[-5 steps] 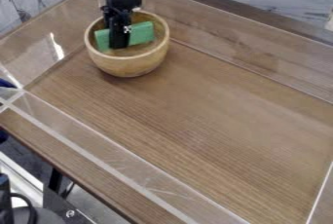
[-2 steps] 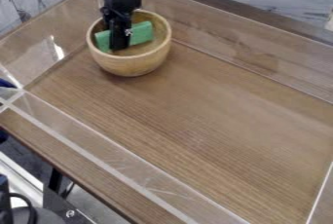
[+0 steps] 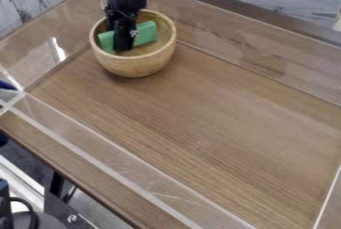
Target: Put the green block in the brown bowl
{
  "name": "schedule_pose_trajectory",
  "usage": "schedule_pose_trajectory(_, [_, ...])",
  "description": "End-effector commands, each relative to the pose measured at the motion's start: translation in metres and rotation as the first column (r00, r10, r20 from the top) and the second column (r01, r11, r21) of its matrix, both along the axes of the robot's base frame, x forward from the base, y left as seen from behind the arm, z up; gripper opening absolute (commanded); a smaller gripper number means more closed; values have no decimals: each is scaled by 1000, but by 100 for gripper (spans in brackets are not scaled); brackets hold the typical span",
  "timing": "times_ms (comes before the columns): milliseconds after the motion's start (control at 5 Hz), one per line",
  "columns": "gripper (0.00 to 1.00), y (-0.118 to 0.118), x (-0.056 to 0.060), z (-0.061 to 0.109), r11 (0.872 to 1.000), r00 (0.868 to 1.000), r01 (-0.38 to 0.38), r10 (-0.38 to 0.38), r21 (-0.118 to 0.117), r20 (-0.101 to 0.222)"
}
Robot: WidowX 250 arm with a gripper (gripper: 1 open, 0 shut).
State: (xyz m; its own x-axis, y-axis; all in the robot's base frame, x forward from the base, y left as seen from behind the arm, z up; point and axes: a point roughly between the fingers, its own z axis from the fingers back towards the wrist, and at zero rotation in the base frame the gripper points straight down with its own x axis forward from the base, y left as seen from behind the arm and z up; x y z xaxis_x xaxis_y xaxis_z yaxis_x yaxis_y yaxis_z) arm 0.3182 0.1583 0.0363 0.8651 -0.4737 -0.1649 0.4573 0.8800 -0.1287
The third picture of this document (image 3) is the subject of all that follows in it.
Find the light brown wooden bowl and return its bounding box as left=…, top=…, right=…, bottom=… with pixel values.
left=90, top=10, right=177, bottom=78

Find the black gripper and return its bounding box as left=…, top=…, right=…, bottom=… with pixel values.
left=105, top=0, right=147, bottom=52

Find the clear acrylic tray wall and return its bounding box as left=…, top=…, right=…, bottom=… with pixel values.
left=0, top=0, right=341, bottom=229

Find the black cable loop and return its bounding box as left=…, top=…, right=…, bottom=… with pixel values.
left=8, top=196, right=40, bottom=229

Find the black metal base plate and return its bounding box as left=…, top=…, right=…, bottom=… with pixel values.
left=44, top=191, right=99, bottom=229

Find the blue object at edge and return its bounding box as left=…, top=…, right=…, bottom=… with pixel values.
left=0, top=80, right=16, bottom=91

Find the green rectangular block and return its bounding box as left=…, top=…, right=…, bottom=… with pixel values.
left=97, top=21, right=158, bottom=53

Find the black table leg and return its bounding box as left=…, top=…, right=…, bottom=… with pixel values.
left=50, top=172, right=64, bottom=198

